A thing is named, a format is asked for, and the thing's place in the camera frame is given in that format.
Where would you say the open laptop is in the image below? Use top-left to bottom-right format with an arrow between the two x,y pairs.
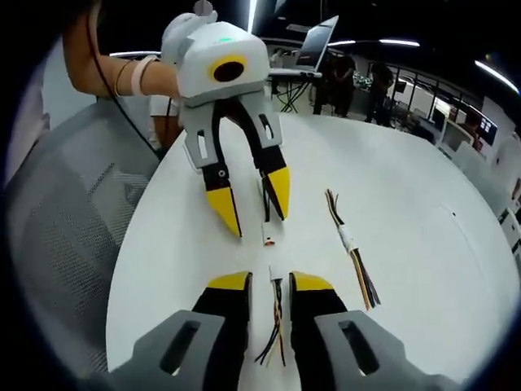
267,15 -> 340,79

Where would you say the multicolour cable with JST connector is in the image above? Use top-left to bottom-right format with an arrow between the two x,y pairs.
254,265 -> 288,366

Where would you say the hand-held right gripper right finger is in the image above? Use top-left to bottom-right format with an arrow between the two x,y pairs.
287,270 -> 463,391

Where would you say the pink wristband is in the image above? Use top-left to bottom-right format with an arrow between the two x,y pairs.
129,55 -> 159,97

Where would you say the white cabinet row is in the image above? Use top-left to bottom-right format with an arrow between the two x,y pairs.
435,120 -> 521,256

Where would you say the taped multicolour wire bundle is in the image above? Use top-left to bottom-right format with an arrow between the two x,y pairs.
324,188 -> 383,312

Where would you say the person's left hand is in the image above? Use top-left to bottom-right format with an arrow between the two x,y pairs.
161,11 -> 219,64

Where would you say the thin black cable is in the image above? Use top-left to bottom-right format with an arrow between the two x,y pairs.
83,0 -> 164,160

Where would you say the black cable with JST connector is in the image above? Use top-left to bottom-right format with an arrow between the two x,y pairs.
259,174 -> 278,248

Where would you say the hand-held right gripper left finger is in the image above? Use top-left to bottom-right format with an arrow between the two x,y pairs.
79,270 -> 253,391

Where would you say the grey mesh chair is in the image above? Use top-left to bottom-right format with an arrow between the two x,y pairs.
3,101 -> 185,376

